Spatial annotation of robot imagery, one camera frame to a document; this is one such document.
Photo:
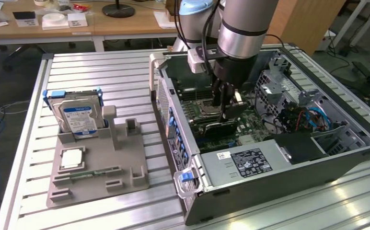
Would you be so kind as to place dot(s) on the white box with tape roll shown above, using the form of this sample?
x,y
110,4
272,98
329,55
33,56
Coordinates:
x,y
54,22

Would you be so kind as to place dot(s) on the small cardboard box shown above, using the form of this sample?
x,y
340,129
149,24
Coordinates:
x,y
172,6

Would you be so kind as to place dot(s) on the silver CPU chip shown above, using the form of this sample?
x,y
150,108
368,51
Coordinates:
x,y
72,159

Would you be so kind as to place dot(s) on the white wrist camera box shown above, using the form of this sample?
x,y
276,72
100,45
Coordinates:
x,y
198,64

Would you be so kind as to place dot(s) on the black chair base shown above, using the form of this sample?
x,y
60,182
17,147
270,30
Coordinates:
x,y
16,54

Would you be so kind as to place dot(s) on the wooden desk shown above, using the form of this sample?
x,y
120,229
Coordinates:
x,y
45,33

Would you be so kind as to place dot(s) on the black open PC case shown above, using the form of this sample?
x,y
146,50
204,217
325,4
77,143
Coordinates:
x,y
268,191

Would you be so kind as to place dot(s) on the metal disk bay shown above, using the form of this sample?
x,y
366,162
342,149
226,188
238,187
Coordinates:
x,y
342,141

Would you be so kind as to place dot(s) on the grey parts rack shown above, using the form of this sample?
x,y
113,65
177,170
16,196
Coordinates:
x,y
102,155

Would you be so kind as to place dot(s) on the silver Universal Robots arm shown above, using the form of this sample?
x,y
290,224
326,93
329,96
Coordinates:
x,y
242,31

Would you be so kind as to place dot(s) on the white paper stack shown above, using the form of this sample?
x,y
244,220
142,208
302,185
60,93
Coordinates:
x,y
162,20

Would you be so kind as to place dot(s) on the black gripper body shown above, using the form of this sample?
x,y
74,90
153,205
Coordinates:
x,y
233,70

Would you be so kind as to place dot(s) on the grey power supply unit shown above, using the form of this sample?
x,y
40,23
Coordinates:
x,y
252,163

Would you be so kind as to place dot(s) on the plain white box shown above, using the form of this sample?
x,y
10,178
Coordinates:
x,y
77,20

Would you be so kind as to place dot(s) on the blue case latch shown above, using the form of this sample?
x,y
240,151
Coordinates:
x,y
185,178

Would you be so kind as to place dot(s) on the CPU socket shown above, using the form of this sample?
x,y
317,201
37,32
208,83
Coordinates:
x,y
205,107

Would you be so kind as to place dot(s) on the green RAM stick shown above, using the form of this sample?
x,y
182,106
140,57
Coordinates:
x,y
88,173

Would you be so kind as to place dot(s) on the beige tape roll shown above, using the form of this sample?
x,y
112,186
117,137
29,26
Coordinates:
x,y
40,3

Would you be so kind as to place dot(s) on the white box with black top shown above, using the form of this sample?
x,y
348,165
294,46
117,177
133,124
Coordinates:
x,y
25,19

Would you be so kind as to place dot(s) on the wooden cabinet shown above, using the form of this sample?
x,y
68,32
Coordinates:
x,y
300,24

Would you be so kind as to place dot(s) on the green motherboard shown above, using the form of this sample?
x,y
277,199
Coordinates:
x,y
256,119

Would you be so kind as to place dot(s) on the red packet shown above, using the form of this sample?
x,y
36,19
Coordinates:
x,y
81,7

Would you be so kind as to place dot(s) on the metal drive cage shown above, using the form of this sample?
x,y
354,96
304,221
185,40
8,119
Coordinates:
x,y
274,91

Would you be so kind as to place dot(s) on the black round lamp base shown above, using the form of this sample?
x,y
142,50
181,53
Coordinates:
x,y
118,11

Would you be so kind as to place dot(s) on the graphics card with fan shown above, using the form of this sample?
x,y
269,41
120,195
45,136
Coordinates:
x,y
221,129

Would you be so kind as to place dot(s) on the hard disk in blue caddy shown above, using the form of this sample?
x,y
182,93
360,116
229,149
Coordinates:
x,y
77,117

